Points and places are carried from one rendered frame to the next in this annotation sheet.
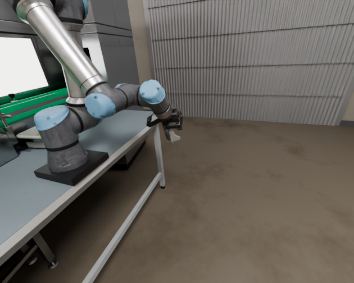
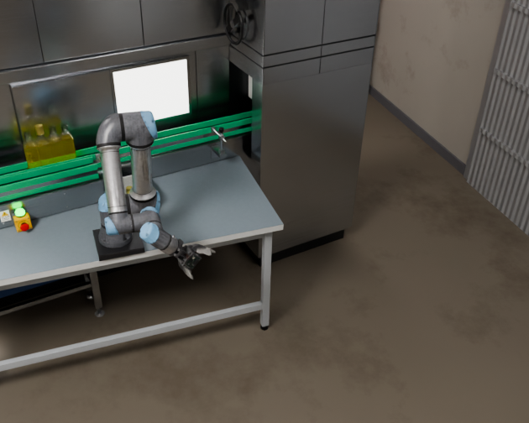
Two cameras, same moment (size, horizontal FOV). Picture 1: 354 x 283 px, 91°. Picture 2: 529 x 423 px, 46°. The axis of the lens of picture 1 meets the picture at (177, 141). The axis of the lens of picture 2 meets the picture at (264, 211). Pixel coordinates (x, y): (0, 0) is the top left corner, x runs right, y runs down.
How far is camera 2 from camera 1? 2.22 m
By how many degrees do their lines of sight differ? 41
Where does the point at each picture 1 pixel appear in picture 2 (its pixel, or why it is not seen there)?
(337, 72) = not seen: outside the picture
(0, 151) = (92, 194)
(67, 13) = (134, 143)
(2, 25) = (159, 51)
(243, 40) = not seen: outside the picture
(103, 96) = (110, 223)
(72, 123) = not seen: hidden behind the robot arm
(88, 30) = (256, 59)
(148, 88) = (144, 230)
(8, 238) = (49, 270)
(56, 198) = (84, 263)
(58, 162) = (102, 236)
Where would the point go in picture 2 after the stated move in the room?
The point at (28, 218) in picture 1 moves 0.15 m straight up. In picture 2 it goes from (64, 265) to (58, 238)
